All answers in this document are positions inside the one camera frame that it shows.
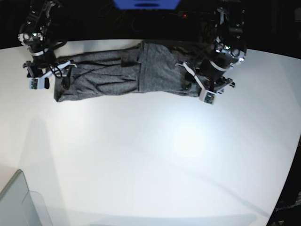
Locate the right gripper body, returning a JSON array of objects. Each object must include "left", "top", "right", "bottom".
[{"left": 29, "top": 50, "right": 69, "bottom": 75}]

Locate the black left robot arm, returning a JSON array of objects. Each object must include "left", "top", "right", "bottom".
[{"left": 173, "top": 0, "right": 247, "bottom": 99}]

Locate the grey t-shirt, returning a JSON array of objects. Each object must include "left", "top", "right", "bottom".
[{"left": 53, "top": 41, "right": 212, "bottom": 102}]

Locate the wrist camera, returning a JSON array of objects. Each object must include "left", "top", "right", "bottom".
[
  {"left": 29, "top": 78, "right": 46, "bottom": 90},
  {"left": 199, "top": 89, "right": 216, "bottom": 105}
]

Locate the grey tray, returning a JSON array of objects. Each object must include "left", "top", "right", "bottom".
[{"left": 0, "top": 169, "right": 53, "bottom": 226}]

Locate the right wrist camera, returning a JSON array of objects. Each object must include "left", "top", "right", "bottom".
[{"left": 29, "top": 78, "right": 46, "bottom": 90}]

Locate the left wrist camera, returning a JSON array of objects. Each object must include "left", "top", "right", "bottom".
[{"left": 199, "top": 89, "right": 216, "bottom": 105}]

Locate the blue box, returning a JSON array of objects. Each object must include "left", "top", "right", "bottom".
[{"left": 113, "top": 0, "right": 180, "bottom": 10}]

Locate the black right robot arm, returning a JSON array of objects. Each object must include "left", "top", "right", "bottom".
[{"left": 18, "top": 0, "right": 77, "bottom": 90}]

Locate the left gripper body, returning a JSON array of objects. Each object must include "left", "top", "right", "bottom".
[{"left": 188, "top": 58, "right": 233, "bottom": 92}]

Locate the black power strip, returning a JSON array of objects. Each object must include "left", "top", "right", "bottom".
[{"left": 177, "top": 11, "right": 216, "bottom": 21}]

